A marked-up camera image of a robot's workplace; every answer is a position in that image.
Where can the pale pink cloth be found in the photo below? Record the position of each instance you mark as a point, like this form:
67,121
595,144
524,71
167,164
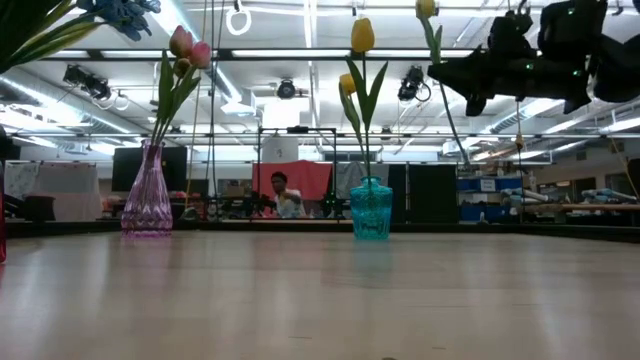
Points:
70,190

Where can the black metal frame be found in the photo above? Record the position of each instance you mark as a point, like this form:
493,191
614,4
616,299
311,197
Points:
297,129

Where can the dark stool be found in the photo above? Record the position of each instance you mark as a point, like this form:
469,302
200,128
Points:
40,209

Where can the blue storage bin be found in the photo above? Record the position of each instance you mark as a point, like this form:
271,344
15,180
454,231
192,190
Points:
475,214
470,185

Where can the black aluminium table frame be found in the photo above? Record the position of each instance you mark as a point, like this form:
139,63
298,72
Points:
250,226

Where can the teal glass vase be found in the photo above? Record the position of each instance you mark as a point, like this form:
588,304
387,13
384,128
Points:
371,215

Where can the black ceiling camera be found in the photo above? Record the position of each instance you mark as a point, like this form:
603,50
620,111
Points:
412,80

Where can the black panel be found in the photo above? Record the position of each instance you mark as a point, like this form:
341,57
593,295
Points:
430,195

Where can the ceiling camera cluster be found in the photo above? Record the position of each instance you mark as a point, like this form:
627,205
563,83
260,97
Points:
80,76

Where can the pink glass vase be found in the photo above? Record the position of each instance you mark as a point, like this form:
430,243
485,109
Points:
147,205

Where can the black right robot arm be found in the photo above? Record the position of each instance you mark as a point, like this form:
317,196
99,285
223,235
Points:
620,65

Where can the person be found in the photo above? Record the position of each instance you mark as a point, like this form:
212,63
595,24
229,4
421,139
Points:
289,202

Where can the grey cloth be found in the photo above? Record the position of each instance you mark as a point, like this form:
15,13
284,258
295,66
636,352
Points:
345,175

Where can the pink artificial tulip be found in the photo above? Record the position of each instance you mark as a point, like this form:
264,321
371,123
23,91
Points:
181,41
181,67

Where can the pink tulip bunch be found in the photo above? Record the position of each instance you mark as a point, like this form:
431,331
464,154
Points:
201,55

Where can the blue artificial flower spray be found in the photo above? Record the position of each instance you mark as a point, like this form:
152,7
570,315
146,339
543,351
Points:
125,15

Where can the black screen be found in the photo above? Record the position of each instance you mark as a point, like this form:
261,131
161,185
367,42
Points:
125,170

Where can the black background robot arm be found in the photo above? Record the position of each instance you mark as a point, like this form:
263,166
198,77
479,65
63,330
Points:
332,205
250,205

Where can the red cloth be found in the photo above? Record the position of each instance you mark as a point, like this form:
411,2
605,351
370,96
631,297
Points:
310,177

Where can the white cloth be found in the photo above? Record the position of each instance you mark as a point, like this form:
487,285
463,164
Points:
20,180

